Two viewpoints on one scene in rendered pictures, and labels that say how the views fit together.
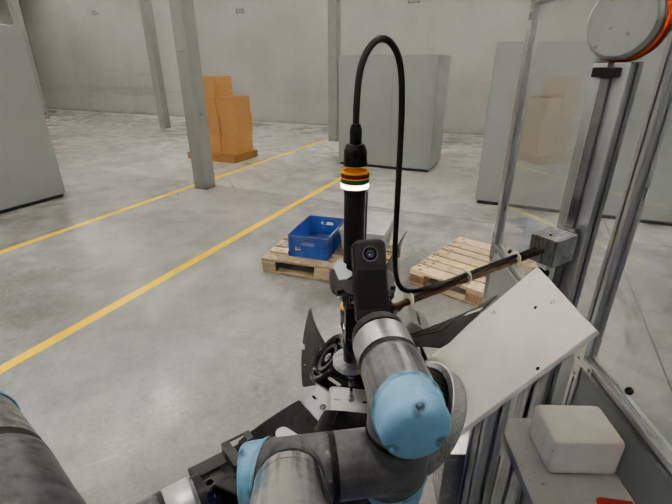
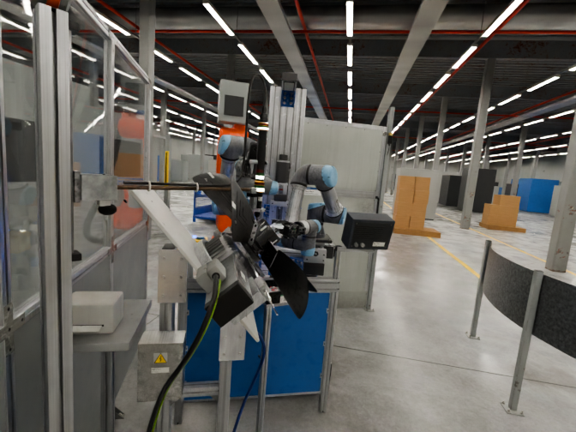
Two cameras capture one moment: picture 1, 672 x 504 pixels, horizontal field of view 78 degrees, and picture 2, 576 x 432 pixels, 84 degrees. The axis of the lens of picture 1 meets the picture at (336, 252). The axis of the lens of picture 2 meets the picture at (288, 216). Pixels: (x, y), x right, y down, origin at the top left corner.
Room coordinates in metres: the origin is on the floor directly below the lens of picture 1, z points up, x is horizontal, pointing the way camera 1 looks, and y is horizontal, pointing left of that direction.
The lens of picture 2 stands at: (1.99, -0.23, 1.46)
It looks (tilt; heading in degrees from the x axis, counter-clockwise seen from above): 8 degrees down; 166
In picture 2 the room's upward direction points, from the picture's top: 5 degrees clockwise
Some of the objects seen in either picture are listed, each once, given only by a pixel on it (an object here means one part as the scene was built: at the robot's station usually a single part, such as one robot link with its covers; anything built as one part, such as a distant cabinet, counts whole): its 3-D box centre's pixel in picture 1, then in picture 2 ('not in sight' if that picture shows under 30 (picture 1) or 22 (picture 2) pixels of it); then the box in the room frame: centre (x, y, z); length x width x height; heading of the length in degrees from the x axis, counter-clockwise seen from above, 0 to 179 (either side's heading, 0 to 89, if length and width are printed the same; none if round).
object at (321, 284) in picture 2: not in sight; (262, 284); (0.27, 0.08, 0.82); 0.90 x 0.04 x 0.08; 88
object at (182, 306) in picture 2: not in sight; (180, 358); (0.26, -0.35, 0.39); 0.04 x 0.04 x 0.78; 88
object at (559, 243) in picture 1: (553, 246); (93, 186); (0.97, -0.55, 1.37); 0.10 x 0.07 x 0.09; 123
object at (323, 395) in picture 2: not in sight; (327, 351); (0.29, 0.51, 0.39); 0.04 x 0.04 x 0.78; 88
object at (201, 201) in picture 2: not in sight; (219, 201); (-6.77, 0.03, 0.49); 1.27 x 0.88 x 0.98; 156
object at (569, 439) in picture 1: (570, 433); (91, 313); (0.80, -0.62, 0.92); 0.17 x 0.16 x 0.11; 88
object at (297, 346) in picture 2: not in sight; (258, 345); (0.27, 0.08, 0.45); 0.82 x 0.02 x 0.66; 88
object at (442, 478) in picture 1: (464, 468); (162, 364); (0.85, -0.37, 0.73); 0.15 x 0.09 x 0.22; 88
